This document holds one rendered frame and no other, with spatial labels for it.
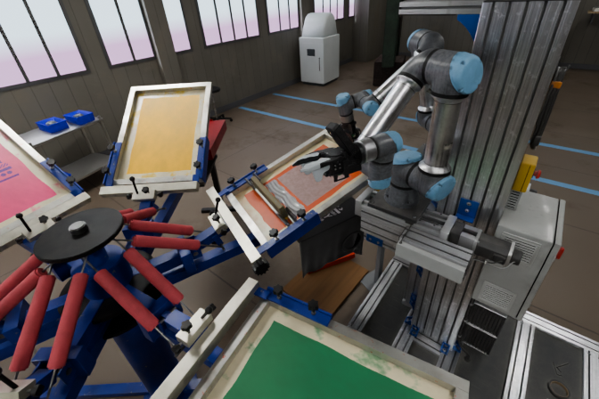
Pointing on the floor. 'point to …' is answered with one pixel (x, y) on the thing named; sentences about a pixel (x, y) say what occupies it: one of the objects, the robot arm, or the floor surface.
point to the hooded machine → (319, 49)
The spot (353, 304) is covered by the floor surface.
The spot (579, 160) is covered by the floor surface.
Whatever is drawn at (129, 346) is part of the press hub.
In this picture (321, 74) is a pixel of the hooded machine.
